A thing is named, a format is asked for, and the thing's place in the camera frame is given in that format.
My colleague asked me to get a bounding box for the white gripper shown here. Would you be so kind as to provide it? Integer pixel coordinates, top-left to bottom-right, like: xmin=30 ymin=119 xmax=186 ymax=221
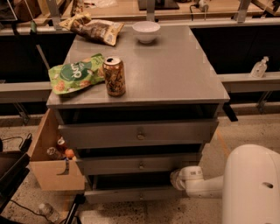
xmin=170 ymin=166 xmax=204 ymax=192

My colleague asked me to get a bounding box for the grey bottom drawer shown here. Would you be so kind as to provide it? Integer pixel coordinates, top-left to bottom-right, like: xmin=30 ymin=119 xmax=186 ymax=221
xmin=85 ymin=171 xmax=186 ymax=204

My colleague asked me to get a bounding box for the grey drawer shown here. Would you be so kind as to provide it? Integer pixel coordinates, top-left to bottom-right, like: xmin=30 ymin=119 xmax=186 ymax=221
xmin=85 ymin=171 xmax=186 ymax=204
xmin=59 ymin=119 xmax=218 ymax=149
xmin=76 ymin=152 xmax=201 ymax=175

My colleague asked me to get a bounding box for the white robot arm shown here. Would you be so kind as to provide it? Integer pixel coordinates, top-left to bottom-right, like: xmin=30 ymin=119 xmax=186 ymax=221
xmin=170 ymin=144 xmax=280 ymax=224

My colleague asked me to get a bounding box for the grey middle drawer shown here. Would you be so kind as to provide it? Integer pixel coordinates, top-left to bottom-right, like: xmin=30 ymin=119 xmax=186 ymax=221
xmin=76 ymin=152 xmax=201 ymax=175

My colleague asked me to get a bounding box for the grey top drawer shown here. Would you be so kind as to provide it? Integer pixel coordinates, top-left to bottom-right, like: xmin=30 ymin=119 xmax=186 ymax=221
xmin=59 ymin=119 xmax=218 ymax=149

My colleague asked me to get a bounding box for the grey drawer cabinet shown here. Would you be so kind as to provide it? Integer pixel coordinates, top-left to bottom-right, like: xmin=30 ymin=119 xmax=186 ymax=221
xmin=46 ymin=24 xmax=231 ymax=205

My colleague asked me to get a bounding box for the black tripod leg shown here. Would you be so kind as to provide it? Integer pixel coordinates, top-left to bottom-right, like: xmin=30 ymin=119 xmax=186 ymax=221
xmin=63 ymin=193 xmax=86 ymax=224

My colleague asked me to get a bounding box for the orange fruit in box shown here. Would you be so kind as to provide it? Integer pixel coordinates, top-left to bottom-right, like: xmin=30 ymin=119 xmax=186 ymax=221
xmin=65 ymin=149 xmax=74 ymax=159

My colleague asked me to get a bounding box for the gold beverage can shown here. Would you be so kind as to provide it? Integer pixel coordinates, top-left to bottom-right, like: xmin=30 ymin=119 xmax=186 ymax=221
xmin=102 ymin=56 xmax=126 ymax=96

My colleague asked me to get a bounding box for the wooden side box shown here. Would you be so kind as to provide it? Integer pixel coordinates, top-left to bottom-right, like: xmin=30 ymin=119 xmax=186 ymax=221
xmin=28 ymin=109 xmax=85 ymax=191

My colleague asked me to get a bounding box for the dark bottle in box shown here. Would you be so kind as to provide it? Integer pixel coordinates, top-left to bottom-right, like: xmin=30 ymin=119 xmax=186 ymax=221
xmin=46 ymin=147 xmax=63 ymax=160

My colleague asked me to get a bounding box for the hand sanitizer pump bottle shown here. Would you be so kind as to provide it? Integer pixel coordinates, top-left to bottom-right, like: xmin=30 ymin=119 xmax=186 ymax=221
xmin=250 ymin=56 xmax=269 ymax=78

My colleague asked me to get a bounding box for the clear plastic bottle on floor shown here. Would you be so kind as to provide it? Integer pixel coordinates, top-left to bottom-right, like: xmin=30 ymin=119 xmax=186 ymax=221
xmin=38 ymin=203 xmax=60 ymax=223

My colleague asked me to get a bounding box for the white bowl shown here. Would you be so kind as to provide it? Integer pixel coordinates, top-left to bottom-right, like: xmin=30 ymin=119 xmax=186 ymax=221
xmin=132 ymin=21 xmax=160 ymax=44

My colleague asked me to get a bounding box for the green snack bag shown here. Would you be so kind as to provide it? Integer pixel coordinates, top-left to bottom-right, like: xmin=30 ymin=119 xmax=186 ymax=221
xmin=48 ymin=53 xmax=104 ymax=95

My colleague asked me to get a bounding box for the black equipment at left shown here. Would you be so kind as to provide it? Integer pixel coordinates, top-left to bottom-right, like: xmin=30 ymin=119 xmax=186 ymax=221
xmin=0 ymin=134 xmax=32 ymax=213

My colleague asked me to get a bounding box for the brown chip bag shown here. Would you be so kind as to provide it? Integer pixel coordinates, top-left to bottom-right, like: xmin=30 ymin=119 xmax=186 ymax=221
xmin=59 ymin=13 xmax=124 ymax=46

